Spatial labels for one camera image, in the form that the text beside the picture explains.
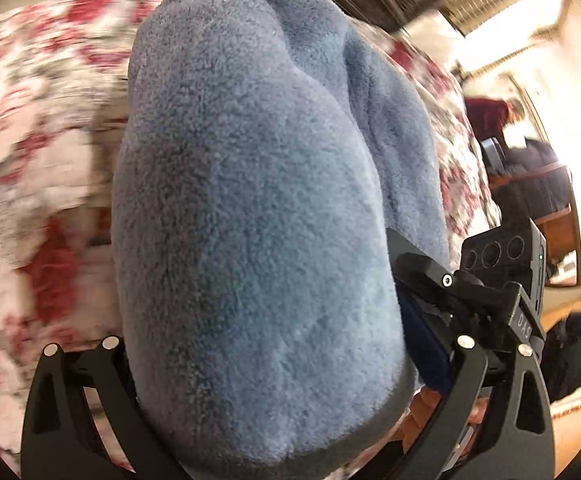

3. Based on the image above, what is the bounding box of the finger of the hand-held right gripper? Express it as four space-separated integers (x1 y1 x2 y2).
385 227 511 397

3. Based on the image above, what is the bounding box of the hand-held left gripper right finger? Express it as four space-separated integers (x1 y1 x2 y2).
403 335 556 480

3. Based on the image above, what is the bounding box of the wooden chair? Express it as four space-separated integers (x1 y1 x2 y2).
488 164 581 288

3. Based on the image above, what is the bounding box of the black cloth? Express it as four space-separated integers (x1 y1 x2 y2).
543 307 581 403

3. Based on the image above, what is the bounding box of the person's right hand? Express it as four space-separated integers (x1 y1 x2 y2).
401 385 494 463

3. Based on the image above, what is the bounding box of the dark jacket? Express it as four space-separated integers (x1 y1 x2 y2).
498 137 574 213

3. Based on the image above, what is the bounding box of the blue fleece garment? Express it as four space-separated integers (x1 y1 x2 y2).
112 0 454 472

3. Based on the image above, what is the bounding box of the floral blanket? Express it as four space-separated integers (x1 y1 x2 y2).
0 0 502 480

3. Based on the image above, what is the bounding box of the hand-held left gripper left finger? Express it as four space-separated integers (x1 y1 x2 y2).
20 335 174 480

